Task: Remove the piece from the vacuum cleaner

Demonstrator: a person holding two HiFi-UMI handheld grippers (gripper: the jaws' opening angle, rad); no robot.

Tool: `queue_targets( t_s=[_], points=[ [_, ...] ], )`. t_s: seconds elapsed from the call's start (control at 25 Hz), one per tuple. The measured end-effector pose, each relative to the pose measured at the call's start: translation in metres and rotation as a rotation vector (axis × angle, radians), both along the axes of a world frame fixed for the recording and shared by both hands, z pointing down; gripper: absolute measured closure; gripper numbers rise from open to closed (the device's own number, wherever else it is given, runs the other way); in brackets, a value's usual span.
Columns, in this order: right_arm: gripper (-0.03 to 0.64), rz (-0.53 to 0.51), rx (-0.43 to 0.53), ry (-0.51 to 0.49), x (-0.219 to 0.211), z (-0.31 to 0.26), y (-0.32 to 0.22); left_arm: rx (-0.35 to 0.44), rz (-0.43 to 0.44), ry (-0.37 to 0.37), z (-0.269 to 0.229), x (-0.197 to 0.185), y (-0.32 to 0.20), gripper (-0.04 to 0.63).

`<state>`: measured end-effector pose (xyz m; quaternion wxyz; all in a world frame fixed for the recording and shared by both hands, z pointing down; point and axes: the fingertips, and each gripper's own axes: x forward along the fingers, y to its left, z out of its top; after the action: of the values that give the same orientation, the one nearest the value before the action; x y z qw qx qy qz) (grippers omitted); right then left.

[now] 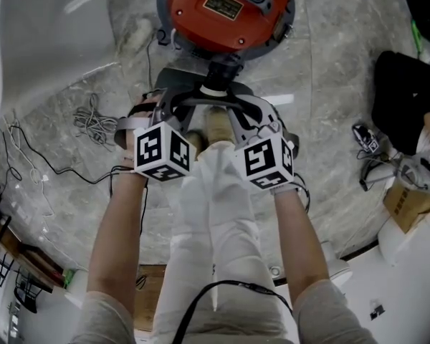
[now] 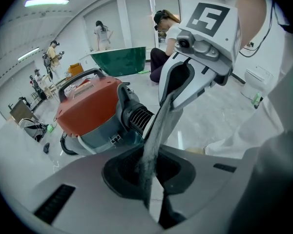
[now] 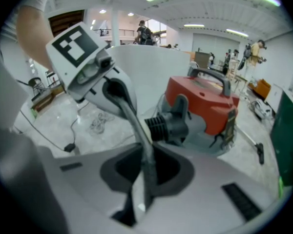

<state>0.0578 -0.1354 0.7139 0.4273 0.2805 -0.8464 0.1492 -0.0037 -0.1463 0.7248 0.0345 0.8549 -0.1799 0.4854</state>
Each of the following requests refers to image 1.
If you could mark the person's left forearm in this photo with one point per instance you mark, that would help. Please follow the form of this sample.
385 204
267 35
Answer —
118 235

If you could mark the person's left hand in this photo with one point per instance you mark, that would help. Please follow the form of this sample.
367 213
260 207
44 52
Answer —
145 104

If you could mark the person's right forearm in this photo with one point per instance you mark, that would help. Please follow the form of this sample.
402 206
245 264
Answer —
301 242

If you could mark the person's white shirt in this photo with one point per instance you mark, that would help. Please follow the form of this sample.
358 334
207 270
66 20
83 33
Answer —
329 317

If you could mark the white shower base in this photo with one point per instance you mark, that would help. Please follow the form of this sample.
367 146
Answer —
397 292

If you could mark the person's right shoe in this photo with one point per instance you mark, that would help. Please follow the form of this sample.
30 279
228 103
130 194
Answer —
218 124

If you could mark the white rectangular bathtub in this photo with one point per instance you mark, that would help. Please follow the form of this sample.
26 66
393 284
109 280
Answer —
39 41

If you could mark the brown wooden board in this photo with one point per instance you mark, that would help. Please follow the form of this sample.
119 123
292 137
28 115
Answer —
148 299

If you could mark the brown cardboard box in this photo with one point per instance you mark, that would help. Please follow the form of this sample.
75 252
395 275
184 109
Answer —
408 206

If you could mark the red vacuum cleaner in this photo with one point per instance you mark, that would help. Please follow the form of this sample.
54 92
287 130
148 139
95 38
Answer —
222 16

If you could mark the small green box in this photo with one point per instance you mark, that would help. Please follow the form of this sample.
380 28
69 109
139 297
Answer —
69 278

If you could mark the person's white trousers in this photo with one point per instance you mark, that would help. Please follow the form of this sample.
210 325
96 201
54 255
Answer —
218 228

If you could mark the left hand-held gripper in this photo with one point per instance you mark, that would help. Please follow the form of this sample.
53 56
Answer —
161 152

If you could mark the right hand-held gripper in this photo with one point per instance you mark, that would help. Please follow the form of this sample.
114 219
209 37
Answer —
265 160

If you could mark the brown wooden frame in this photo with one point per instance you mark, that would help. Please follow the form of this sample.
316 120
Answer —
36 260

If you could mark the green plastic item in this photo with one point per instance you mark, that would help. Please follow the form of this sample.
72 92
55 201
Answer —
420 38

